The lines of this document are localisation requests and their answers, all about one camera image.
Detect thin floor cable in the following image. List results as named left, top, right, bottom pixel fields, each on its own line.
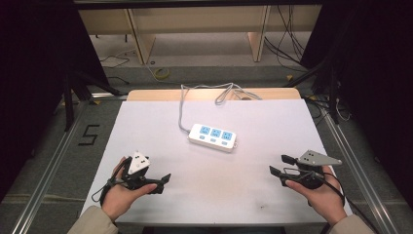
left=98, top=48, right=164, bottom=86

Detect white power strip blue sockets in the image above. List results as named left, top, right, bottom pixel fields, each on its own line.
left=187, top=123, right=239, bottom=154

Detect person's left hand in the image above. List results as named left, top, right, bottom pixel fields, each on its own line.
left=100, top=156, right=159, bottom=222

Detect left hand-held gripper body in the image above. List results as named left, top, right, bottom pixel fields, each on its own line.
left=121, top=150, right=160, bottom=191

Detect grey power strip cable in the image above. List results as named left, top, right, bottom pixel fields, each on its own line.
left=177, top=82, right=263, bottom=135

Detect dark curtain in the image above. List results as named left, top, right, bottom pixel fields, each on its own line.
left=300, top=0, right=413, bottom=209
left=0, top=0, right=110, bottom=203

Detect black metal stand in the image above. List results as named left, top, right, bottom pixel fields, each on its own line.
left=284, top=57, right=343, bottom=125

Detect yellow tape roll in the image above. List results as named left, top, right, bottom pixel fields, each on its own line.
left=153, top=66, right=170, bottom=81

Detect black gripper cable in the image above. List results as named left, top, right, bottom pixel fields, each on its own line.
left=91, top=157, right=132, bottom=207
left=282, top=167, right=382, bottom=234

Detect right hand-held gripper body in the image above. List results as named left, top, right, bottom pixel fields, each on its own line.
left=284, top=149, right=343, bottom=190

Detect aluminium floor rail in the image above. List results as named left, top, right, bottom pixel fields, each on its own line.
left=319, top=100, right=393, bottom=234
left=10, top=93, right=129, bottom=234

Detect person's right hand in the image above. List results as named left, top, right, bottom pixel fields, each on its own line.
left=284, top=165, right=349, bottom=226

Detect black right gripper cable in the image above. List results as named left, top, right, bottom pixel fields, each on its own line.
left=282, top=167, right=382, bottom=234

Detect black tripod stand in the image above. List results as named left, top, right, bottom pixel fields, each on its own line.
left=62, top=70, right=122, bottom=133

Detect bundle of black floor cables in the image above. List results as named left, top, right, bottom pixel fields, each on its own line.
left=263, top=4, right=310, bottom=73

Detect light wooden shelf unit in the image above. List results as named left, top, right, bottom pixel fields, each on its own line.
left=77, top=4, right=323, bottom=65

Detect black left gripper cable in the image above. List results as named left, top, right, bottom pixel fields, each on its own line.
left=91, top=157, right=132, bottom=207

